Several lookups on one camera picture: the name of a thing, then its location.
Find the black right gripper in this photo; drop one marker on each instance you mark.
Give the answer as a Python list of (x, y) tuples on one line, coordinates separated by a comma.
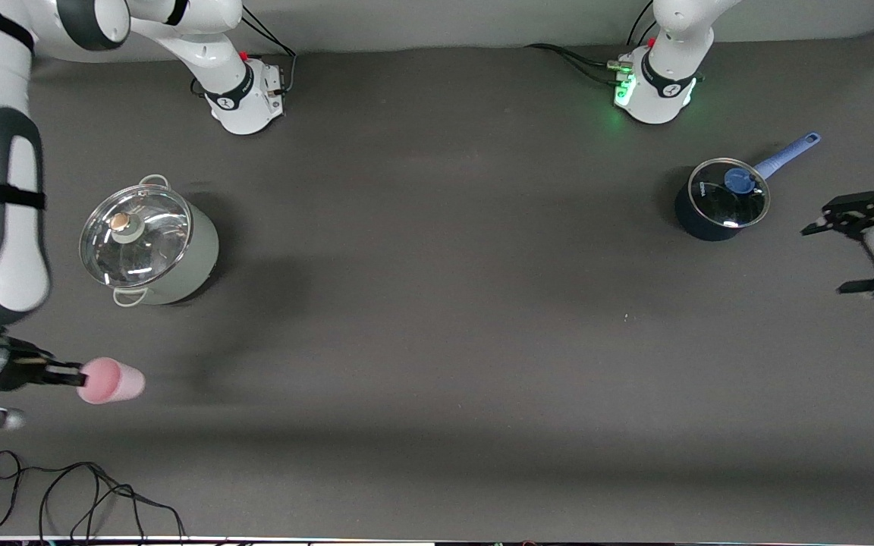
[(18, 370)]

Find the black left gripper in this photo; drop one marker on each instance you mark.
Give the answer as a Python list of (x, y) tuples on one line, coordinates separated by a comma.
[(851, 208)]

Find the pink plastic cup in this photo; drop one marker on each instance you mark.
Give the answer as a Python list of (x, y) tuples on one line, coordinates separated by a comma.
[(111, 381)]

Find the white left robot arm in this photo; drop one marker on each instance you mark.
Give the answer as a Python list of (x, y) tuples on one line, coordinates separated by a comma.
[(664, 76)]

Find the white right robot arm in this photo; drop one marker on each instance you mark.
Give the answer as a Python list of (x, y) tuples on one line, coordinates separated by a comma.
[(4, 250)]

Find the glass lid with blue knob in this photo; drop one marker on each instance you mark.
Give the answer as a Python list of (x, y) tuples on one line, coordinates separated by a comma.
[(718, 201)]

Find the large glass pot lid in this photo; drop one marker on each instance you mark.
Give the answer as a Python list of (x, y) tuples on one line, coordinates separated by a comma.
[(137, 235)]

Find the dark blue saucepan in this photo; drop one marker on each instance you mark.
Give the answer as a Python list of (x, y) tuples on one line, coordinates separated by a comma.
[(699, 227)]

